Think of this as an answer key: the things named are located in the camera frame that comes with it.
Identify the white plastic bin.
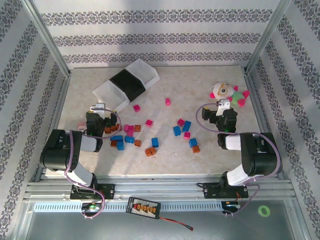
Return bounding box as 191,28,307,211
91,80,131,113
124,59,161,90

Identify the black plastic bin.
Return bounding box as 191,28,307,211
109,68,147,103

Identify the plush toy with glasses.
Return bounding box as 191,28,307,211
208,81,251,108

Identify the small controller circuit board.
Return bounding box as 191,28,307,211
221,201,241,210
80,202,102,212

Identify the black power distribution board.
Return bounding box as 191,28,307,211
125,196,162,221

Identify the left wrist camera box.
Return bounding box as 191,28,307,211
89,102,106,113

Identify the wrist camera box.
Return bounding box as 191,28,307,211
89,102,106,113
216,99,231,116

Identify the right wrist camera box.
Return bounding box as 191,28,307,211
216,99,231,116

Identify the aluminium side rail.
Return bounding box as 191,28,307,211
33,72,72,183
243,72,288,181

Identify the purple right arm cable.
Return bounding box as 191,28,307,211
195,102,283,217

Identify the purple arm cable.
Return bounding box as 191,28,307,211
195,102,283,217
64,108,123,220

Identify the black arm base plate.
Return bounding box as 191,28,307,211
201,182,250,200
69,183,116,201

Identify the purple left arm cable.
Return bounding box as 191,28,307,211
64,108,123,220

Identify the aluminium front rail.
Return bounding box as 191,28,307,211
23,174,297,201

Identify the slotted grey cable duct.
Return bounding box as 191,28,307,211
32,201,226,213

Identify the green tape ring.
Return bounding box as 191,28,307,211
257,204,272,218

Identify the aluminium frame post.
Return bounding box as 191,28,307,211
244,0,295,75
21,0,72,76

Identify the red and black wire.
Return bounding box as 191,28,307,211
159,216,195,231

